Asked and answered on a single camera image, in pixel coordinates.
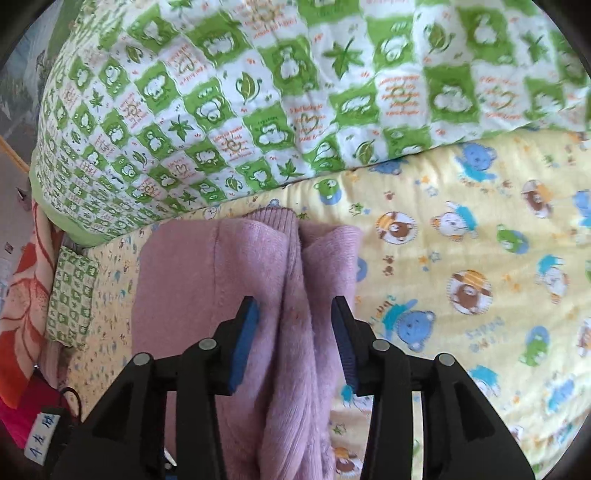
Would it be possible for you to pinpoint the black cable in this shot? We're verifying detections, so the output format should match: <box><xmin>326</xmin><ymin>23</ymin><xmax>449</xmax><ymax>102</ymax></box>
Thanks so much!
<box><xmin>59</xmin><ymin>387</ymin><xmax>86</xmax><ymax>418</ymax></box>

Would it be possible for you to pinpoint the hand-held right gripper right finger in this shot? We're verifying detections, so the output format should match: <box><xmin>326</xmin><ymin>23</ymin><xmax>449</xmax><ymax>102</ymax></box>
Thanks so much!
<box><xmin>331</xmin><ymin>295</ymin><xmax>536</xmax><ymax>480</ymax></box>

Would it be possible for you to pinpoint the green checked quilt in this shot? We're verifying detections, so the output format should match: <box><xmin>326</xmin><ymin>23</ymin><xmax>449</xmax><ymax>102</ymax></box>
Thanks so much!
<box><xmin>30</xmin><ymin>0</ymin><xmax>591</xmax><ymax>246</ymax></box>

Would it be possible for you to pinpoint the orange floral blanket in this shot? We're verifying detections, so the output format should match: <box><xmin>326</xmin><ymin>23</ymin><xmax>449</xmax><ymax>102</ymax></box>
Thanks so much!
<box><xmin>0</xmin><ymin>200</ymin><xmax>66</xmax><ymax>408</ymax></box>

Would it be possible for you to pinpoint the framed wall picture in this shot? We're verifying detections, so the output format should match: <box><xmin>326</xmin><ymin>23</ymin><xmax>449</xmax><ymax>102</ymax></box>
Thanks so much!
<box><xmin>0</xmin><ymin>18</ymin><xmax>65</xmax><ymax>177</ymax></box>

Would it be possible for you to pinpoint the small green checked pillow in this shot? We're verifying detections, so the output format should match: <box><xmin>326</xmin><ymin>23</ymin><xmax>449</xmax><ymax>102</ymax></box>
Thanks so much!
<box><xmin>46</xmin><ymin>244</ymin><xmax>101</xmax><ymax>350</ymax></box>

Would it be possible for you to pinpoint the purple knit sweater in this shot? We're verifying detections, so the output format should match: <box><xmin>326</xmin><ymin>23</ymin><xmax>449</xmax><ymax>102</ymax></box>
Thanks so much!
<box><xmin>131</xmin><ymin>208</ymin><xmax>365</xmax><ymax>480</ymax></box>

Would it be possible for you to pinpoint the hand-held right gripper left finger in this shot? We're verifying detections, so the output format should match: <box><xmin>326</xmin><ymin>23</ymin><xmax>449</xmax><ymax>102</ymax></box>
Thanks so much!
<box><xmin>60</xmin><ymin>295</ymin><xmax>260</xmax><ymax>480</ymax></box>

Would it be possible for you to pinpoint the red cloth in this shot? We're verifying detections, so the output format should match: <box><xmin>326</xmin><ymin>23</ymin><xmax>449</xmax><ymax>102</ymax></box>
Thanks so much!
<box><xmin>0</xmin><ymin>369</ymin><xmax>70</xmax><ymax>449</ymax></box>

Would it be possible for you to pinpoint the yellow cartoon bed sheet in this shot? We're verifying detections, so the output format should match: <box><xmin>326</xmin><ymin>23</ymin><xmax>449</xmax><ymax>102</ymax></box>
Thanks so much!
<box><xmin>60</xmin><ymin>129</ymin><xmax>591</xmax><ymax>480</ymax></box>

